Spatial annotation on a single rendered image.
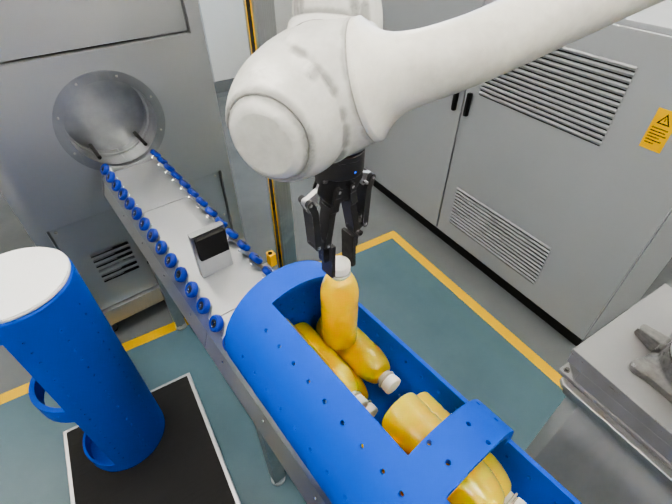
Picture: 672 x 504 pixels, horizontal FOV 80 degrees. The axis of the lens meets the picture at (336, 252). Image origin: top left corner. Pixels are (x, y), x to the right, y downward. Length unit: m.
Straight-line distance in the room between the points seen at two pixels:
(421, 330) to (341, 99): 2.01
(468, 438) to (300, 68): 0.50
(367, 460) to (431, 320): 1.76
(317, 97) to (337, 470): 0.52
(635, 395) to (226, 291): 0.98
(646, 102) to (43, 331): 2.03
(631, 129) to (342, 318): 1.45
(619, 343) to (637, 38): 1.17
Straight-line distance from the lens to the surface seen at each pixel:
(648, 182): 1.94
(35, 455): 2.30
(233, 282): 1.22
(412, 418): 0.66
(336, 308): 0.74
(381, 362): 0.85
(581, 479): 1.22
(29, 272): 1.33
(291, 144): 0.31
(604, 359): 1.00
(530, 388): 2.25
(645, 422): 0.99
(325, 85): 0.33
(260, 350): 0.74
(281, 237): 1.53
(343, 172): 0.56
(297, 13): 0.50
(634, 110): 1.91
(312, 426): 0.67
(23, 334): 1.26
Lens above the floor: 1.78
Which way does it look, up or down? 42 degrees down
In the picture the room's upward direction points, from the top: straight up
